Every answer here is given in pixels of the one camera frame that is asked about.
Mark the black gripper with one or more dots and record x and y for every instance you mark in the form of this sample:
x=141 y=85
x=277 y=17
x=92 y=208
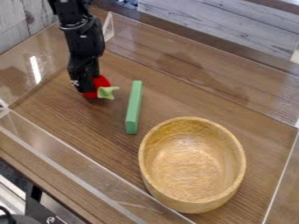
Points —
x=84 y=33

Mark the red plush strawberry toy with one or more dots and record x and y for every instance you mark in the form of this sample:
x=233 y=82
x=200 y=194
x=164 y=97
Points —
x=104 y=89

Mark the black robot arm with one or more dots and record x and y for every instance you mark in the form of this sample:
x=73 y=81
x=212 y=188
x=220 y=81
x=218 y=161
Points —
x=70 y=7

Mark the green rectangular block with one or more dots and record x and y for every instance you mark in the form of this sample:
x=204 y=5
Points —
x=134 y=107

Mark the wooden bowl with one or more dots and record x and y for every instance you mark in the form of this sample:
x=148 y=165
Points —
x=193 y=164

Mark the clear acrylic tray enclosure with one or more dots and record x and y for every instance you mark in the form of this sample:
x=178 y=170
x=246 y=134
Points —
x=69 y=144

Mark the black metal bracket with bolt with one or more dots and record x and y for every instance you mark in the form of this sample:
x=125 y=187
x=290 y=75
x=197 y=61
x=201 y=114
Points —
x=37 y=210

